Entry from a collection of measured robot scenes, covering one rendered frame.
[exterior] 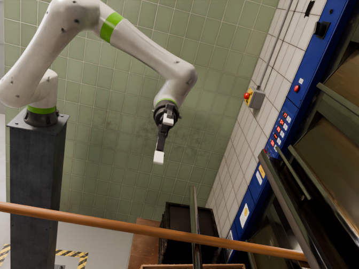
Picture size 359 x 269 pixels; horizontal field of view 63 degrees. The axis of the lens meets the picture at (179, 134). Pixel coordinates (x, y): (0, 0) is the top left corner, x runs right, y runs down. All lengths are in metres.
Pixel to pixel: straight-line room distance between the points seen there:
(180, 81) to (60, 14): 0.46
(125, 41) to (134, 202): 1.61
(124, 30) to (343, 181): 0.90
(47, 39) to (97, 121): 1.13
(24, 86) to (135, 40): 0.46
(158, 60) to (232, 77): 0.97
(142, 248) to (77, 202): 0.99
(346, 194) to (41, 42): 1.09
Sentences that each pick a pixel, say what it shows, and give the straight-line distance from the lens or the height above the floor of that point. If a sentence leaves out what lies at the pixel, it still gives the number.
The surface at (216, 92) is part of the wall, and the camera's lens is 2.05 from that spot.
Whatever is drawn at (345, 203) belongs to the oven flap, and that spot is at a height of 1.49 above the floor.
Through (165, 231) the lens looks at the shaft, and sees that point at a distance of 1.01.
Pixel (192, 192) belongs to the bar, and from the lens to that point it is 1.26.
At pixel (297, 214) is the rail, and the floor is 1.43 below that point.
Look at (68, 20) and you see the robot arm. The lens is 1.09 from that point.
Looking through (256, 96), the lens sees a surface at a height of 1.49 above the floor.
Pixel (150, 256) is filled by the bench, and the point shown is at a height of 0.58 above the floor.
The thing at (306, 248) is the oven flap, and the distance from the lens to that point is 0.87.
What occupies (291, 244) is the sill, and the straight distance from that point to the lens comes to 1.23.
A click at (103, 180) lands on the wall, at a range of 2.43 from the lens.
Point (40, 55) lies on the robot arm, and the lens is 1.19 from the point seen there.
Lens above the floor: 1.90
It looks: 25 degrees down
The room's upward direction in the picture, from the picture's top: 15 degrees clockwise
